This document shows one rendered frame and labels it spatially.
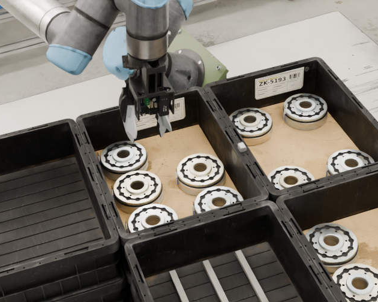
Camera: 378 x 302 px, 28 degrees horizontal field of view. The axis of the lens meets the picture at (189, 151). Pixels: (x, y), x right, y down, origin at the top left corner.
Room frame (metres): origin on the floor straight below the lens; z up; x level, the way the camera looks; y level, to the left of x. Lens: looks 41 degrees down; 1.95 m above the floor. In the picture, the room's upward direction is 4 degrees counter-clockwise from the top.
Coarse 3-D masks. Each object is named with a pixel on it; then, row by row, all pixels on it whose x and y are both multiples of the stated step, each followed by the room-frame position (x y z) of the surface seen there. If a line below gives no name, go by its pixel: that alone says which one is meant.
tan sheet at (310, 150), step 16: (272, 112) 1.41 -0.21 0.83; (272, 128) 1.35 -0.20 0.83; (288, 128) 1.35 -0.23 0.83; (320, 128) 1.34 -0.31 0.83; (336, 128) 1.33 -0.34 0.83; (272, 144) 1.29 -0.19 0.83; (288, 144) 1.29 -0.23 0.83; (304, 144) 1.28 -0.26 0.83; (320, 144) 1.28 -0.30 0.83; (336, 144) 1.28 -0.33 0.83; (352, 144) 1.27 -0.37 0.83; (272, 160) 1.24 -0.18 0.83; (288, 160) 1.24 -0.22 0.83; (304, 160) 1.23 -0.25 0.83; (320, 160) 1.23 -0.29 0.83; (320, 176) 1.18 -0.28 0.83
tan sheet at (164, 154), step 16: (192, 128) 1.37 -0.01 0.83; (144, 144) 1.32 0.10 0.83; (160, 144) 1.32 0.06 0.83; (176, 144) 1.32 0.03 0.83; (192, 144) 1.31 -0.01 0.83; (208, 144) 1.31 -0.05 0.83; (160, 160) 1.27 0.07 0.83; (176, 160) 1.26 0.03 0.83; (160, 176) 1.21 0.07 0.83; (176, 192) 1.16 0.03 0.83; (176, 208) 1.11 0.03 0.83
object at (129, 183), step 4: (128, 180) 1.17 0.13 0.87; (132, 180) 1.16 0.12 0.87; (136, 180) 1.17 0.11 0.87; (140, 180) 1.16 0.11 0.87; (144, 180) 1.16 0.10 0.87; (128, 184) 1.15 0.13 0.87; (132, 184) 1.16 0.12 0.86; (144, 184) 1.15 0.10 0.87; (148, 184) 1.15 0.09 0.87; (128, 188) 1.14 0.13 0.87; (144, 188) 1.14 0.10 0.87; (132, 192) 1.13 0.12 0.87; (136, 192) 1.13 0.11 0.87; (140, 192) 1.13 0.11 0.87
